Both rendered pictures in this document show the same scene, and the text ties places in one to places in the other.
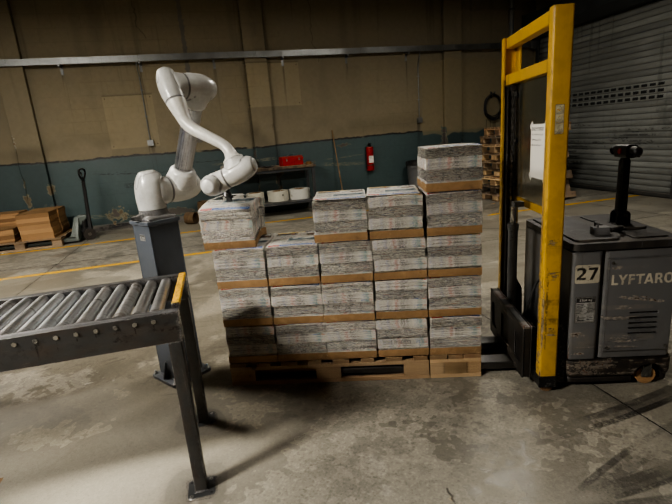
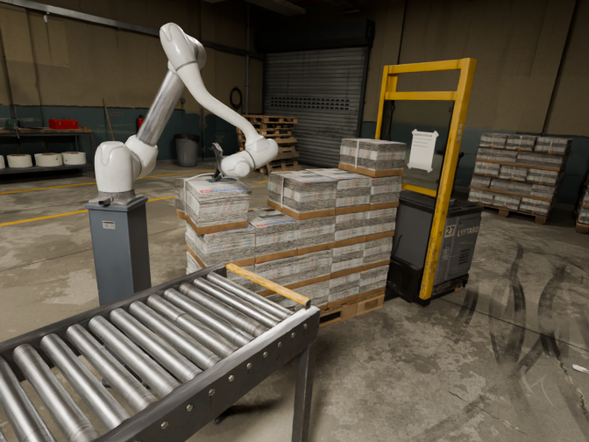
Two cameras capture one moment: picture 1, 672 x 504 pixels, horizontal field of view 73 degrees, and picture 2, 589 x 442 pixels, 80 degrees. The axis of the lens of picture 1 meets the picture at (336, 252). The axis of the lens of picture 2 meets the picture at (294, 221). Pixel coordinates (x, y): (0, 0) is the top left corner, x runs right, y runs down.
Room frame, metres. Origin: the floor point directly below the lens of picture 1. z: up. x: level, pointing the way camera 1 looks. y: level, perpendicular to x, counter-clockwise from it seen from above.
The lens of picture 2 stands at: (0.80, 1.36, 1.46)
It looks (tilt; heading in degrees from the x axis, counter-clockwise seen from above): 17 degrees down; 322
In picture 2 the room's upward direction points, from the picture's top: 3 degrees clockwise
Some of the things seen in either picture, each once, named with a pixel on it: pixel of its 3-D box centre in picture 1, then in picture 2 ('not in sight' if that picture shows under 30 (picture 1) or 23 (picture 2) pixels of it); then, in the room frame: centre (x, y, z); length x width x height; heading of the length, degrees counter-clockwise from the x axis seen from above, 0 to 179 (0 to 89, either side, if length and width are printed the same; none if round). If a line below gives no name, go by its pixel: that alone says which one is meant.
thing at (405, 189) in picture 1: (391, 190); (335, 173); (2.54, -0.34, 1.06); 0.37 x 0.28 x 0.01; 175
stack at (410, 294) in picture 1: (326, 303); (280, 271); (2.55, 0.08, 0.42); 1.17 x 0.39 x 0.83; 86
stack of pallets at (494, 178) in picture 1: (522, 161); (266, 143); (8.31, -3.51, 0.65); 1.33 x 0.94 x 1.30; 108
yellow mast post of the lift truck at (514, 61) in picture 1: (508, 190); (377, 174); (2.79, -1.10, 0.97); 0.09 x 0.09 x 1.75; 86
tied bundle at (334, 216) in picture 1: (341, 215); (301, 194); (2.54, -0.04, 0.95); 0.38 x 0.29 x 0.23; 177
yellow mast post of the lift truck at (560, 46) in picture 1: (551, 207); (443, 189); (2.13, -1.05, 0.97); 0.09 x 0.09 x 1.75; 86
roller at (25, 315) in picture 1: (24, 318); (107, 366); (1.70, 1.26, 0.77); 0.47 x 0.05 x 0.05; 14
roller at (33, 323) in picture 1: (42, 316); (131, 354); (1.72, 1.20, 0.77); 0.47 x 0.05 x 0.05; 14
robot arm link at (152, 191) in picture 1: (151, 189); (115, 165); (2.61, 1.03, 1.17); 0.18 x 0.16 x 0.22; 140
